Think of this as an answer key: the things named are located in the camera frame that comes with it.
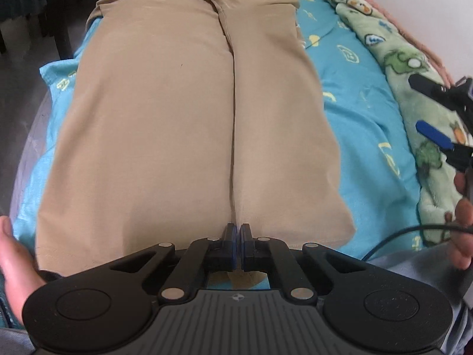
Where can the green cartoon printed blanket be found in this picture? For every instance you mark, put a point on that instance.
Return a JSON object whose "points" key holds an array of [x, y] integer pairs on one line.
{"points": [[391, 44]]}

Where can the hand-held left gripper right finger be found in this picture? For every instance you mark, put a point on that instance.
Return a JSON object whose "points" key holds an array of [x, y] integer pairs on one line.
{"points": [[244, 244]]}

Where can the person's right hand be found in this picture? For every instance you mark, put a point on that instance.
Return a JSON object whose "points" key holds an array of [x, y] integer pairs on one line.
{"points": [[463, 214]]}

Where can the teal printed bed sheet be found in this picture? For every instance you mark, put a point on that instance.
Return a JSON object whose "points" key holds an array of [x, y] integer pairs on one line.
{"points": [[369, 100]]}

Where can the person's left hand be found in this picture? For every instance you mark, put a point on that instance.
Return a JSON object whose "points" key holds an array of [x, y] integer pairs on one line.
{"points": [[18, 266]]}

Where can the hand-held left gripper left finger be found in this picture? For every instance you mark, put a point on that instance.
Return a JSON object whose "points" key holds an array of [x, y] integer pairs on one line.
{"points": [[231, 244]]}

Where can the tan trousers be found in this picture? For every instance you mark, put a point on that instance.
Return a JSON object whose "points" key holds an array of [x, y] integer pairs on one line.
{"points": [[147, 118]]}

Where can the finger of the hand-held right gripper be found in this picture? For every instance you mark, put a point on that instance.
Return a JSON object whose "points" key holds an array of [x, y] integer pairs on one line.
{"points": [[432, 133], [425, 83]]}

